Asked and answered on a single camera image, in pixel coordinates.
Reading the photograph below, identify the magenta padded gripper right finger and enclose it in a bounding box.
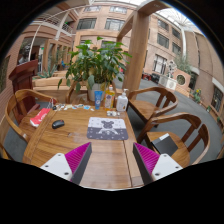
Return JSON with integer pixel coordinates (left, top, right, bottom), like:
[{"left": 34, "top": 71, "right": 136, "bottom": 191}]
[{"left": 133, "top": 143, "right": 182, "bottom": 185}]

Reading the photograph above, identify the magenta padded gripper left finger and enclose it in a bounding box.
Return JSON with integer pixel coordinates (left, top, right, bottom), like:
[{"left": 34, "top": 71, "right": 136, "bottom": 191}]
[{"left": 41, "top": 142, "right": 92, "bottom": 185}]

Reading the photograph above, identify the black computer mouse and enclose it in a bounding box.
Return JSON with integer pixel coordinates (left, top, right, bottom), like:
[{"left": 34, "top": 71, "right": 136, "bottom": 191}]
[{"left": 52, "top": 120, "right": 65, "bottom": 129}]

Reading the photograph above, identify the grey bear mouse pad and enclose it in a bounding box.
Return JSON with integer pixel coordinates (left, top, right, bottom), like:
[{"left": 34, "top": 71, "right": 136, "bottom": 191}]
[{"left": 87, "top": 117, "right": 128, "bottom": 140}]

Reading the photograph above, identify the black notebook on chair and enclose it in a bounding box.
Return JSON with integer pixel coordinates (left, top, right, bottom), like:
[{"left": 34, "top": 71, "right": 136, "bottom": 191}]
[{"left": 152, "top": 133, "right": 178, "bottom": 156}]

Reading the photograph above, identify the wooden armchair near right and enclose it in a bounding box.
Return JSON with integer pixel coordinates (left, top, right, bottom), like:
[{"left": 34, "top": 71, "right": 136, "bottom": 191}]
[{"left": 137, "top": 112, "right": 210, "bottom": 168}]

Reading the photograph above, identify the wooden armchair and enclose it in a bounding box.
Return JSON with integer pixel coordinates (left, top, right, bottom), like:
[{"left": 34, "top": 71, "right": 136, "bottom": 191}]
[
  {"left": 137, "top": 112, "right": 210, "bottom": 168},
  {"left": 128, "top": 87, "right": 178, "bottom": 123},
  {"left": 0, "top": 88, "right": 59, "bottom": 160}
]

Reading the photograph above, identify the red and white book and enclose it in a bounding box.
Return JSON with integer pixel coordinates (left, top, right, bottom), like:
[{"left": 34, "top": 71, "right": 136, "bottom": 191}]
[{"left": 30, "top": 108, "right": 50, "bottom": 127}]

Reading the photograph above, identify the wooden armchair left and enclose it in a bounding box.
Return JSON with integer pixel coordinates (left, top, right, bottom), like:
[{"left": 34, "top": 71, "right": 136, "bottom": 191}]
[{"left": 0, "top": 88, "right": 59, "bottom": 160}]

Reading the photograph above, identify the wooden armchair far right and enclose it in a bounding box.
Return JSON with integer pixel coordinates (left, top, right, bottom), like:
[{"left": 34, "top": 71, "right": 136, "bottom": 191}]
[{"left": 128, "top": 87, "right": 178, "bottom": 123}]

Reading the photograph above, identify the white pump dispenser bottle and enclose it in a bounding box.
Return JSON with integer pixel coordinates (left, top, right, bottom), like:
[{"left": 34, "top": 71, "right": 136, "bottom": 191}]
[{"left": 116, "top": 89, "right": 128, "bottom": 112}]

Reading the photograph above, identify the blue tube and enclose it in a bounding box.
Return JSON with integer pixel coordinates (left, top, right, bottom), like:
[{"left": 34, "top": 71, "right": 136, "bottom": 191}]
[{"left": 94, "top": 90, "right": 103, "bottom": 110}]

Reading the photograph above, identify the yellow liquid bottle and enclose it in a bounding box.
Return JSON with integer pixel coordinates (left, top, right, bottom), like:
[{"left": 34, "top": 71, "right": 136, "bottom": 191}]
[{"left": 104, "top": 85, "right": 115, "bottom": 110}]

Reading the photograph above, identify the white plant pot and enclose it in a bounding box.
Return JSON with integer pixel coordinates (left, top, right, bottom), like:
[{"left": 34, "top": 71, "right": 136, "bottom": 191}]
[{"left": 88, "top": 82, "right": 106, "bottom": 101}]

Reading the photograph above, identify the dark red wooden podium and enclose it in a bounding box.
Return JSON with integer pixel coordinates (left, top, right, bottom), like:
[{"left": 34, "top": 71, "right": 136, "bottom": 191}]
[{"left": 8, "top": 59, "right": 40, "bottom": 116}]

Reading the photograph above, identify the green potted plant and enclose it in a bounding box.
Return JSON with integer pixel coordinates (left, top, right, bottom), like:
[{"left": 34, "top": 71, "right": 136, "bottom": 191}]
[{"left": 58, "top": 40, "right": 131, "bottom": 91}]

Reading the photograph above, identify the wooden pillar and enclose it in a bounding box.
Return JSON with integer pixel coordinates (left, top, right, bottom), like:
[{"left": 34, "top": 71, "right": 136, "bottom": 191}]
[{"left": 117, "top": 0, "right": 168, "bottom": 91}]

